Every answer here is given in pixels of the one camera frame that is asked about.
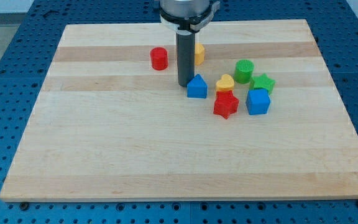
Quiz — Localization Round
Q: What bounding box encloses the yellow pentagon block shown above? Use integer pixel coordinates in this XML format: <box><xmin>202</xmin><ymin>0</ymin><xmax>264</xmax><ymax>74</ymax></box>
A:
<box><xmin>195</xmin><ymin>43</ymin><xmax>205</xmax><ymax>65</ymax></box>

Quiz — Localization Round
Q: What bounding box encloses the red star block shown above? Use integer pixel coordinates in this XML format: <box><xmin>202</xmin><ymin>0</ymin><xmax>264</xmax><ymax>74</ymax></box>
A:
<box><xmin>213</xmin><ymin>90</ymin><xmax>239</xmax><ymax>119</ymax></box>

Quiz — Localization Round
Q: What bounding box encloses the blue triangle block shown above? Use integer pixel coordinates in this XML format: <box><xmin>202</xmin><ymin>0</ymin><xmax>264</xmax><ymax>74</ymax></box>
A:
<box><xmin>186</xmin><ymin>74</ymin><xmax>208</xmax><ymax>98</ymax></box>

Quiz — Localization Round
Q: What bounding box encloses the light wooden board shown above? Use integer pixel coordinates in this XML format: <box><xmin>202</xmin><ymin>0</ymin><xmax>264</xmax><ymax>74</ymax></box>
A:
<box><xmin>0</xmin><ymin>19</ymin><xmax>358</xmax><ymax>202</ymax></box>

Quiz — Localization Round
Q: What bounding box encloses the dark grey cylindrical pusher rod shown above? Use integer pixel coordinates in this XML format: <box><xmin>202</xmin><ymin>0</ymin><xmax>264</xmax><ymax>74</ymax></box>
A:
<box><xmin>176</xmin><ymin>34</ymin><xmax>195</xmax><ymax>87</ymax></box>

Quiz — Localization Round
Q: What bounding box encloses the green cylinder block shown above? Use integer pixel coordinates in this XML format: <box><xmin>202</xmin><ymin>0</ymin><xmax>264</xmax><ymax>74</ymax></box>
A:
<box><xmin>234</xmin><ymin>59</ymin><xmax>254</xmax><ymax>84</ymax></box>

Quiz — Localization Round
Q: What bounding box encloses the green star block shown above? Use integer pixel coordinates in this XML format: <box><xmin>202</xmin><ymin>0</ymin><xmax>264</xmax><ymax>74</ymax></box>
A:
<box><xmin>249</xmin><ymin>73</ymin><xmax>275</xmax><ymax>95</ymax></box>

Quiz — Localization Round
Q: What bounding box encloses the blue cube block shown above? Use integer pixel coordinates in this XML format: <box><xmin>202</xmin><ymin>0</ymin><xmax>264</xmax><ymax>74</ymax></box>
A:
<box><xmin>246</xmin><ymin>88</ymin><xmax>270</xmax><ymax>115</ymax></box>

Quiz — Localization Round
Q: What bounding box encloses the red cylinder block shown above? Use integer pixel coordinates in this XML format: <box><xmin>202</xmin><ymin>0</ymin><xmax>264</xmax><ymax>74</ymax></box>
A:
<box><xmin>150</xmin><ymin>47</ymin><xmax>168</xmax><ymax>70</ymax></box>

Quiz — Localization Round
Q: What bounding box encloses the yellow heart block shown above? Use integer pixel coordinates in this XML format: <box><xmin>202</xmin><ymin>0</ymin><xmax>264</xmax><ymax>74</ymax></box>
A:
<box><xmin>215</xmin><ymin>74</ymin><xmax>234</xmax><ymax>91</ymax></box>

